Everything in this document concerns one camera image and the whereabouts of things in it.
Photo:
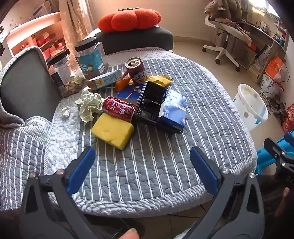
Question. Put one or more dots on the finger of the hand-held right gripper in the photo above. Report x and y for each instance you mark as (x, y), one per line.
(274, 148)

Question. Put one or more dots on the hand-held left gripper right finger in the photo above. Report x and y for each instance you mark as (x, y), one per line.
(204, 170)

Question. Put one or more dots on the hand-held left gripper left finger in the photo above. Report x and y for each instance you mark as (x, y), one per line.
(80, 170)

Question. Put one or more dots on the white dotted plastic bin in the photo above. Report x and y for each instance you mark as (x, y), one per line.
(248, 115)

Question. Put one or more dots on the yellow sponge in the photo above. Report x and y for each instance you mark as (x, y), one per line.
(112, 131)

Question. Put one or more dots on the large paper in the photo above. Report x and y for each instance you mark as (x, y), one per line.
(89, 103)

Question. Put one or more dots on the red can white lettering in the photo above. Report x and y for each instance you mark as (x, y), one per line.
(119, 109)

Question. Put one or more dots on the yellow snack wrapper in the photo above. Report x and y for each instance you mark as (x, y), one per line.
(160, 80)

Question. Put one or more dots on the red can cartoon face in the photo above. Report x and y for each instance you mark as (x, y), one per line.
(136, 73)

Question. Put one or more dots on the person's right hand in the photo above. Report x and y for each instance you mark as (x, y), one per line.
(280, 209)

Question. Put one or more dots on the person's left hand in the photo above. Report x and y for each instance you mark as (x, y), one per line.
(129, 234)

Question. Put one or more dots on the blue plastic stool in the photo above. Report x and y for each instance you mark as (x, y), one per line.
(264, 156)

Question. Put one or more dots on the red plastic bag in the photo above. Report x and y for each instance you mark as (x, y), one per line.
(289, 120)

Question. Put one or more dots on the dark brown clothing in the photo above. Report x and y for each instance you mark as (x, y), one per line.
(271, 220)

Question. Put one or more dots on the grey striped quilt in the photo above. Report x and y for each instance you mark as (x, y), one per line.
(149, 165)

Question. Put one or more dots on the small crumpled paper ball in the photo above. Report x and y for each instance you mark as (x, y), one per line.
(65, 111)

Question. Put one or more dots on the blue white printed box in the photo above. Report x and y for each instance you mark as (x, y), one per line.
(172, 115)

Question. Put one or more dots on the white printed bag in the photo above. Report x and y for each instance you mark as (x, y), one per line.
(268, 83)

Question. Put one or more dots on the orange cardboard box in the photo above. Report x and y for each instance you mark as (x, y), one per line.
(275, 67)

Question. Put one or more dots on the black plastic tray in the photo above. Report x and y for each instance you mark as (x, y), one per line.
(149, 101)

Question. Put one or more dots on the grey paper bag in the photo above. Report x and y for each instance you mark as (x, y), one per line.
(261, 58)

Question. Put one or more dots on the blue snack packet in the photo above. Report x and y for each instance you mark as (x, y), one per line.
(128, 93)

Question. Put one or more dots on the teal white carton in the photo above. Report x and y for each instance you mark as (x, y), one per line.
(105, 80)

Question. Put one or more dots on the clear jar with nuts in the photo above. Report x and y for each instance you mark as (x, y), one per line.
(66, 75)

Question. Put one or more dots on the orange crumpled wrapper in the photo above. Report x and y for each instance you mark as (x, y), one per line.
(121, 83)

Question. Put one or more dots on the dark grey backrest cushion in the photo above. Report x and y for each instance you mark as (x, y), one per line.
(25, 87)

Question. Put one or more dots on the clear jar teal label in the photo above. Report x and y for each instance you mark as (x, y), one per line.
(89, 62)

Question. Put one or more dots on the white office chair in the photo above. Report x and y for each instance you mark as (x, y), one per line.
(226, 39)

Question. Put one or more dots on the wooden desk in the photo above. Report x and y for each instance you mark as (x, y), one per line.
(257, 29)

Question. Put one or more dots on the pink clothes on chair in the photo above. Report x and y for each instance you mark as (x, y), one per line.
(232, 25)

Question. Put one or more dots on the dark grey seat cushion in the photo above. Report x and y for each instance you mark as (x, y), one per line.
(137, 39)

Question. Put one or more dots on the sheer curtain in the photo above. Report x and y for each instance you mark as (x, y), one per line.
(75, 20)

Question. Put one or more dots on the white bookshelf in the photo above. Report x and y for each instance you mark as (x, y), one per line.
(29, 25)

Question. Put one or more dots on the red pumpkin cushion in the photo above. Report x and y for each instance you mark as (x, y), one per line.
(128, 20)

